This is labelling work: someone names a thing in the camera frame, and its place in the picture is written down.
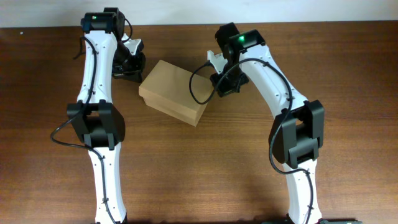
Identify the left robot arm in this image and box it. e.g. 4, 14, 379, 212
67, 7, 146, 223

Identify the cardboard box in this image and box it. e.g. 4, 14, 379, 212
139, 60, 213, 126

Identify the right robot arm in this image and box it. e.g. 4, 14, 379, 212
208, 22, 325, 223

